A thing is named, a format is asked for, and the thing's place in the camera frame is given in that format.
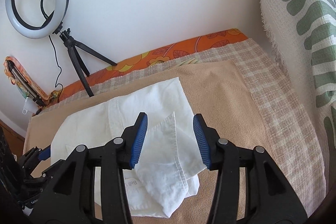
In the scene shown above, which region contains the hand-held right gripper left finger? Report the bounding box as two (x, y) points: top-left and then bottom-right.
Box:
(29, 112), (149, 224)

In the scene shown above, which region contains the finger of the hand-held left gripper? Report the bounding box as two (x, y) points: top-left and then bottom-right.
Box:
(23, 158), (65, 189)
(18, 146), (52, 170)

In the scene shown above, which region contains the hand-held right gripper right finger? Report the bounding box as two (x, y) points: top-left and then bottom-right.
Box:
(193, 113), (310, 224)

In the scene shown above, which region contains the white shirt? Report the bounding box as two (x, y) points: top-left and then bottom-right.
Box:
(50, 76), (206, 218)

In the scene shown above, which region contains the beige blanket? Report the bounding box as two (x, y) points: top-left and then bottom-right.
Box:
(23, 59), (265, 224)

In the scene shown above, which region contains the white mug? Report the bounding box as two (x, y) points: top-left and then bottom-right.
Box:
(22, 98), (36, 115)

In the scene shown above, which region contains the orange cloth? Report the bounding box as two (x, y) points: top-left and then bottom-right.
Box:
(14, 57), (62, 109)

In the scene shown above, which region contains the folded silver tripod stand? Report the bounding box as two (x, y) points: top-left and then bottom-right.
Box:
(7, 61), (45, 109)

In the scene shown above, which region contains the beige checked cloth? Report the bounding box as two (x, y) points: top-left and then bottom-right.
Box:
(31, 38), (328, 214)

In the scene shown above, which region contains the black mini tripod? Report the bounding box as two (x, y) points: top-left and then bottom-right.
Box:
(52, 27), (118, 98)

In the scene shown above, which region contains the green patterned pillow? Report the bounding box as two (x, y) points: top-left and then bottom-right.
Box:
(253, 0), (336, 188)

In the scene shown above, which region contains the black ring light cable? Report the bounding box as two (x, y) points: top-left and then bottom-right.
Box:
(49, 35), (63, 102)

